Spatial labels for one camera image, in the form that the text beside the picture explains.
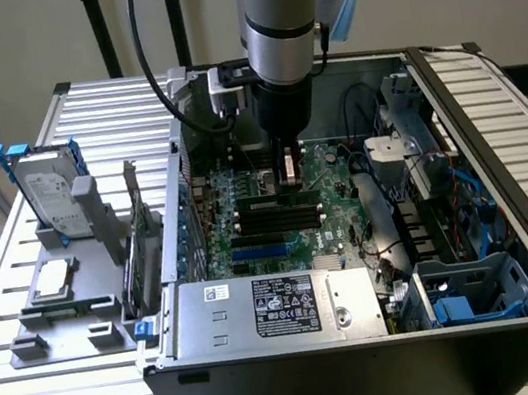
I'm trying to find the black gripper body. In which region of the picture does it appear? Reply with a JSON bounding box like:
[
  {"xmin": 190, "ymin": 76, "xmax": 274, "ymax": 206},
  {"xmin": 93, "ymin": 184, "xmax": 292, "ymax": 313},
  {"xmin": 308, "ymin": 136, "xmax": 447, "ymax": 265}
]
[{"xmin": 250, "ymin": 71, "xmax": 322, "ymax": 150}]

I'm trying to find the black RAM slot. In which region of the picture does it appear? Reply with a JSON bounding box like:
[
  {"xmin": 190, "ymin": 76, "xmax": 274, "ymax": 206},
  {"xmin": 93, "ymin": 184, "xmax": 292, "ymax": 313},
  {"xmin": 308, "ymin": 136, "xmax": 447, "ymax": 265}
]
[
  {"xmin": 238, "ymin": 204, "xmax": 322, "ymax": 234},
  {"xmin": 239, "ymin": 212, "xmax": 324, "ymax": 242},
  {"xmin": 237, "ymin": 197, "xmax": 321, "ymax": 225}
]

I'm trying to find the long black expansion slot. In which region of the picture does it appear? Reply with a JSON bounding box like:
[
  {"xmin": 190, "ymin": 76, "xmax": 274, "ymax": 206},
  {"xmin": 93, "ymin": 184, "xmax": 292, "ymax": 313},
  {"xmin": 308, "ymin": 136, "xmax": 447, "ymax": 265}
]
[{"xmin": 228, "ymin": 226, "xmax": 299, "ymax": 256}]

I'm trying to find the blue expansion slot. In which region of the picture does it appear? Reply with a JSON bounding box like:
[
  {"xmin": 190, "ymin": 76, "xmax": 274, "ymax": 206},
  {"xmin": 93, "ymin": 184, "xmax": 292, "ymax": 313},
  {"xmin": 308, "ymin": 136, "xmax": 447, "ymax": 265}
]
[{"xmin": 230, "ymin": 239, "xmax": 290, "ymax": 265}]

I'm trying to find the short black expansion slot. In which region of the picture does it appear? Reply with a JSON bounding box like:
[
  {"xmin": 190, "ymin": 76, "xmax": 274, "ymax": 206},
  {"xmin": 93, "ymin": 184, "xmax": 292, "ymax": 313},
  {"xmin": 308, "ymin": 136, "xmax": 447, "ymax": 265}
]
[{"xmin": 233, "ymin": 260, "xmax": 258, "ymax": 278}]

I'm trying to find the green RAM stick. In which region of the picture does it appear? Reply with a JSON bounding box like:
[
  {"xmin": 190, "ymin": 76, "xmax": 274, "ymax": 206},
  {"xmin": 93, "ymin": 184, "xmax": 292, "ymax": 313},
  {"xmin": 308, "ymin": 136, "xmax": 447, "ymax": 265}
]
[{"xmin": 19, "ymin": 297, "xmax": 117, "ymax": 324}]

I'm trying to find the CPU socket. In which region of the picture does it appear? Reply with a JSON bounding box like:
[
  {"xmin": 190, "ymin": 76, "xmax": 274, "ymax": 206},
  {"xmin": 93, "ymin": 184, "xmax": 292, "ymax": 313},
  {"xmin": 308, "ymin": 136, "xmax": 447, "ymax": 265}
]
[{"xmin": 233, "ymin": 141, "xmax": 284, "ymax": 198}]

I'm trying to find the green motherboard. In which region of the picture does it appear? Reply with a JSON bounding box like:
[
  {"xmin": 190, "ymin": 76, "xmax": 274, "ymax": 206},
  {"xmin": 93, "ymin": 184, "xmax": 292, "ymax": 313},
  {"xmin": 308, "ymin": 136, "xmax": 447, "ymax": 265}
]
[{"xmin": 185, "ymin": 124, "xmax": 410, "ymax": 290}]

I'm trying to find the silver chipset heatsink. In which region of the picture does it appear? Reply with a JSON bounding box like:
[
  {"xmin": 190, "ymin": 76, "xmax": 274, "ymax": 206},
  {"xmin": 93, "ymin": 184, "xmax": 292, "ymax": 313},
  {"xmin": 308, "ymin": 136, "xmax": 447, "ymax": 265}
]
[{"xmin": 309, "ymin": 249, "xmax": 353, "ymax": 273}]

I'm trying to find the grey metal drive cage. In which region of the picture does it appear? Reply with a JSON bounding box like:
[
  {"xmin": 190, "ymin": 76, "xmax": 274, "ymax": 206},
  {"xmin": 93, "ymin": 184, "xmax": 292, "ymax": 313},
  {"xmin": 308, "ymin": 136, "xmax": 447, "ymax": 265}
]
[{"xmin": 352, "ymin": 64, "xmax": 467, "ymax": 208}]

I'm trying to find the black fan shroud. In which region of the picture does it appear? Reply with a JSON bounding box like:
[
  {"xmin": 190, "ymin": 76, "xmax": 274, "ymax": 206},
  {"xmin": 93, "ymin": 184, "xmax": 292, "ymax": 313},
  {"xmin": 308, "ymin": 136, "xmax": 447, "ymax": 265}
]
[{"xmin": 394, "ymin": 189, "xmax": 464, "ymax": 272}]

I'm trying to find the silver power supply unit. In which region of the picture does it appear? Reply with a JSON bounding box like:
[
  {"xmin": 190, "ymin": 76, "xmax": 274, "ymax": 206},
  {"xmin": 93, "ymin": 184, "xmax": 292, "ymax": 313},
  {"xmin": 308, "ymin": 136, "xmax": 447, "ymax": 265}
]
[{"xmin": 149, "ymin": 251, "xmax": 391, "ymax": 376}]

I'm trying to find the grey and blue disk bay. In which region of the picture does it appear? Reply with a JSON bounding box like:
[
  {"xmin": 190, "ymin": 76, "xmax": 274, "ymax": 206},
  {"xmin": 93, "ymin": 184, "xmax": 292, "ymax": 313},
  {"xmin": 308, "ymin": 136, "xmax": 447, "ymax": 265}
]
[{"xmin": 390, "ymin": 243, "xmax": 528, "ymax": 338}]

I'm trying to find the black open PC case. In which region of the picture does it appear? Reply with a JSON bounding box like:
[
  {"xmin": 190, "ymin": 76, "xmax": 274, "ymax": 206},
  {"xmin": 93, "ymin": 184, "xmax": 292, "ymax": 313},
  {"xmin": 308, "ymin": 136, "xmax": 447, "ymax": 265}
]
[{"xmin": 93, "ymin": 19, "xmax": 528, "ymax": 395}]

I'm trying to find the blue case latch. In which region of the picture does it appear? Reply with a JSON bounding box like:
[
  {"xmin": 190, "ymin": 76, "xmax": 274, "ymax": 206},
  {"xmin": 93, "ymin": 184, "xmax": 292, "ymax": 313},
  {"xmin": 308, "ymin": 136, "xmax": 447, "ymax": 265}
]
[{"xmin": 131, "ymin": 315, "xmax": 159, "ymax": 343}]

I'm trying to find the silver hard disk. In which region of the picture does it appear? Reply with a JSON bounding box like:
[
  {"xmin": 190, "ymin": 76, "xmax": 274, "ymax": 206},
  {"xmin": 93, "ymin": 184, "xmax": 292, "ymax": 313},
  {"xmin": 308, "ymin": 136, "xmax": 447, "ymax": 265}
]
[{"xmin": 8, "ymin": 146, "xmax": 95, "ymax": 249}]

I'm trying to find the silver CPU chip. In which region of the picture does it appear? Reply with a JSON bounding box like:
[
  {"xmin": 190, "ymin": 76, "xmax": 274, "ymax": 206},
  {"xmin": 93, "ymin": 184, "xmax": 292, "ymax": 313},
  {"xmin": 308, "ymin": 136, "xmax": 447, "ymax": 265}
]
[{"xmin": 33, "ymin": 256, "xmax": 79, "ymax": 298}]

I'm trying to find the grey parts rack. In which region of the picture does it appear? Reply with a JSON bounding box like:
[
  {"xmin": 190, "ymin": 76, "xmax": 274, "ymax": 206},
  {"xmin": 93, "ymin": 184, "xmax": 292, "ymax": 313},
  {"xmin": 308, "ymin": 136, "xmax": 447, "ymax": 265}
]
[{"xmin": 0, "ymin": 162, "xmax": 189, "ymax": 373}]

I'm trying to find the black looped wire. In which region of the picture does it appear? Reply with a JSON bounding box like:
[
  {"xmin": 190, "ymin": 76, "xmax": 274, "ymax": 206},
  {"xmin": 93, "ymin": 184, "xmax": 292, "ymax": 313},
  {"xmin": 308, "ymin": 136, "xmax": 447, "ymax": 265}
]
[{"xmin": 335, "ymin": 79, "xmax": 390, "ymax": 147}]

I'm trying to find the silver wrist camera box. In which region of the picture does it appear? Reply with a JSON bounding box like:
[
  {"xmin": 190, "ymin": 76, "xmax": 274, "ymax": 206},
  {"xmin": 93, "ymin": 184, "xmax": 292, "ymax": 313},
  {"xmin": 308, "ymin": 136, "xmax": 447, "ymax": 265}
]
[{"xmin": 203, "ymin": 57, "xmax": 261, "ymax": 119}]

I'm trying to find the grey metal case bracket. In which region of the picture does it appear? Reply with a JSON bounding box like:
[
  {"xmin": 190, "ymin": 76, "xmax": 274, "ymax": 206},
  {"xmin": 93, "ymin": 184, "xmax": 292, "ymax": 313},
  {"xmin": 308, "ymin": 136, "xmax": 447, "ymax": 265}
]
[{"xmin": 162, "ymin": 63, "xmax": 204, "ymax": 104}]

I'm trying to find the black vertical post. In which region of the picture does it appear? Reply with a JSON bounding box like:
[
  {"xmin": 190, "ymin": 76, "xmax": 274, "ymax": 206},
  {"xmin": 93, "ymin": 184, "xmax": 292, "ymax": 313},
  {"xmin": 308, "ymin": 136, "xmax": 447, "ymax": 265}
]
[
  {"xmin": 77, "ymin": 0, "xmax": 124, "ymax": 83},
  {"xmin": 161, "ymin": 0, "xmax": 195, "ymax": 70}
]

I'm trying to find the thick black camera cable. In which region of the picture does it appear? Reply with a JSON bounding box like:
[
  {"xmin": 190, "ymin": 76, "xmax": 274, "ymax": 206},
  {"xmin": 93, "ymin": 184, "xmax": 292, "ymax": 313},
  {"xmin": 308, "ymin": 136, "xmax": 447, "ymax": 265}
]
[{"xmin": 125, "ymin": 0, "xmax": 239, "ymax": 145}]

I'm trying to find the graphics card with metal bracket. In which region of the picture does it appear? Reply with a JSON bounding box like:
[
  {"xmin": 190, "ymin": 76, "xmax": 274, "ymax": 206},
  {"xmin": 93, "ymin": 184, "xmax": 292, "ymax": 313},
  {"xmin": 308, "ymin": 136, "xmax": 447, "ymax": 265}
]
[{"xmin": 99, "ymin": 157, "xmax": 171, "ymax": 319}]

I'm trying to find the thin red wire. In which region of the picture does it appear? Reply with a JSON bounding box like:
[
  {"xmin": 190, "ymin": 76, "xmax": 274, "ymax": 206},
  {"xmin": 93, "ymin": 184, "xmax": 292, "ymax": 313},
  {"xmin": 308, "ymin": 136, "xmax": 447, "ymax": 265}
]
[{"xmin": 442, "ymin": 152, "xmax": 466, "ymax": 211}]

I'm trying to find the blue flat data wire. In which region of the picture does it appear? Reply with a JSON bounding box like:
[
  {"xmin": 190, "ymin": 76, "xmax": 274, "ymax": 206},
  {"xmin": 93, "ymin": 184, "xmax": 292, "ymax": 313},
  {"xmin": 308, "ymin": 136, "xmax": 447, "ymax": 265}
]
[{"xmin": 443, "ymin": 157, "xmax": 505, "ymax": 240}]

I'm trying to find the thin black table cable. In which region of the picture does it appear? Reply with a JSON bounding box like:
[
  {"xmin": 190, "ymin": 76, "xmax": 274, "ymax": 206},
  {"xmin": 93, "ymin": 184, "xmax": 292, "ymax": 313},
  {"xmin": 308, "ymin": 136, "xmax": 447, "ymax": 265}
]
[{"xmin": 418, "ymin": 28, "xmax": 528, "ymax": 123}]

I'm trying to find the blue disk bracket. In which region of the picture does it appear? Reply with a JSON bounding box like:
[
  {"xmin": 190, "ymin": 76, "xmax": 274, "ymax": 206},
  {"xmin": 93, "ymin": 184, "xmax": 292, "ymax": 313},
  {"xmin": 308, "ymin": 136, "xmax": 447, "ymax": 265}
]
[{"xmin": 0, "ymin": 130, "xmax": 101, "ymax": 257}]

